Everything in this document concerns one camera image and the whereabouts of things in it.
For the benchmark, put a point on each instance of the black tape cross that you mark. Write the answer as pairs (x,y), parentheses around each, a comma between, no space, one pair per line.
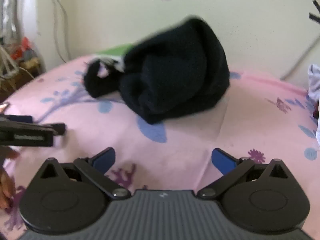
(315,15)

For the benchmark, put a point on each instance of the white crumpled cloth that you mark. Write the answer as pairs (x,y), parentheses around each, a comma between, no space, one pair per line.
(314,85)

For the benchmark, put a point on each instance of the person's left hand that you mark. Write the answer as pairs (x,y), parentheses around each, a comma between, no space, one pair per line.
(5,192)

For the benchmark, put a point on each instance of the green knitted sweater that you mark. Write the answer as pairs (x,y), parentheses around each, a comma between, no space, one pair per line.
(115,50)

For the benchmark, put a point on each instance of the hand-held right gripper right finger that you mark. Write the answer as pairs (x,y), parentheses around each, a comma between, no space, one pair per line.
(222,161)

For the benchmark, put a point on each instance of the red and grey clutter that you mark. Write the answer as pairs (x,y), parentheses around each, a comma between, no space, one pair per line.
(23,51)

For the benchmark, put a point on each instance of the pink floral bedsheet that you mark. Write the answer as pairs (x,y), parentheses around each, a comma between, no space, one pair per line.
(175,142)

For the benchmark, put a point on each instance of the black garment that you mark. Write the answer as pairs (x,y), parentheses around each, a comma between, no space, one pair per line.
(175,75)

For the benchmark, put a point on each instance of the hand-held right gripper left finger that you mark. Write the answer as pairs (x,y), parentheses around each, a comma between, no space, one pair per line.
(104,160)

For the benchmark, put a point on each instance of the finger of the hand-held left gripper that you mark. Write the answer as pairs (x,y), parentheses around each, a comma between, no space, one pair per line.
(35,133)
(17,118)

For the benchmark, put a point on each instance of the white curtain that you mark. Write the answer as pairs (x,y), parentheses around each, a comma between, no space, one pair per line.
(15,7)

